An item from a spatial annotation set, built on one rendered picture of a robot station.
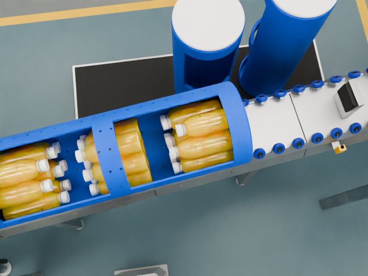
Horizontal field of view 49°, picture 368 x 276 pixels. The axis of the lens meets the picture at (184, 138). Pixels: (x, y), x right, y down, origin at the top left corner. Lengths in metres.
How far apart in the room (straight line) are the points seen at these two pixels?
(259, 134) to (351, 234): 1.20
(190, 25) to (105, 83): 1.02
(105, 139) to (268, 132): 0.64
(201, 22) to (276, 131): 0.50
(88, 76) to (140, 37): 0.47
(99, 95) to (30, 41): 0.68
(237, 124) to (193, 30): 0.48
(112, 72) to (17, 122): 0.68
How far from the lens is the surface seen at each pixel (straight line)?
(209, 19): 1.61
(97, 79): 2.51
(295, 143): 1.54
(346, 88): 1.55
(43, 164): 1.33
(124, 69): 2.51
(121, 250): 2.44
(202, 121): 1.28
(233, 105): 1.26
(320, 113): 1.65
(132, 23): 2.82
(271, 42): 1.88
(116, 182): 1.26
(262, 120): 1.59
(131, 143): 1.27
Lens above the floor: 2.41
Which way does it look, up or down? 75 degrees down
